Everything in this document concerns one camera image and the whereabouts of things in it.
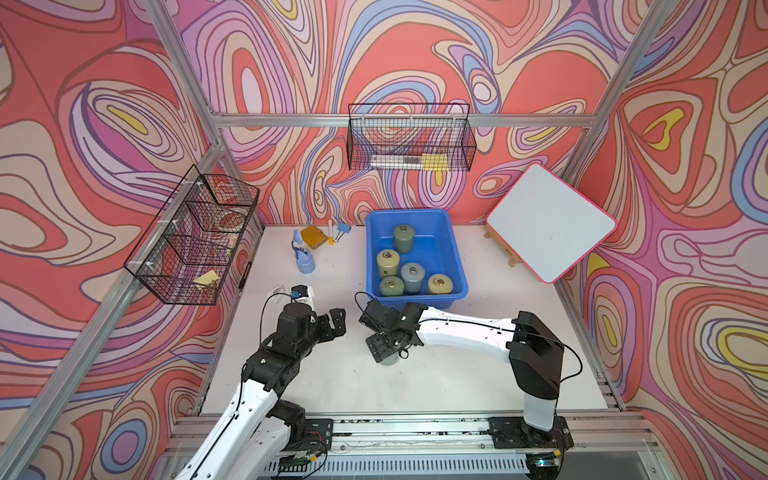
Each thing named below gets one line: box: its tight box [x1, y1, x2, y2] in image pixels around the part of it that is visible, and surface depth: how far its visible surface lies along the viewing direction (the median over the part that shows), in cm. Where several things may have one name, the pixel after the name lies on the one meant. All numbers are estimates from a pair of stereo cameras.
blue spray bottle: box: [291, 229, 316, 274], surface depth 103 cm
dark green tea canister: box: [394, 224, 415, 254], surface depth 110 cm
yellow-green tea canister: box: [428, 274, 453, 295], surface depth 93 cm
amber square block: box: [301, 225, 329, 249], surface depth 117 cm
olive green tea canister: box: [376, 249, 400, 278], surface depth 101 cm
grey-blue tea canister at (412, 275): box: [401, 262, 425, 294], surface depth 96 cm
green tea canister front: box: [380, 275, 405, 297], surface depth 93 cm
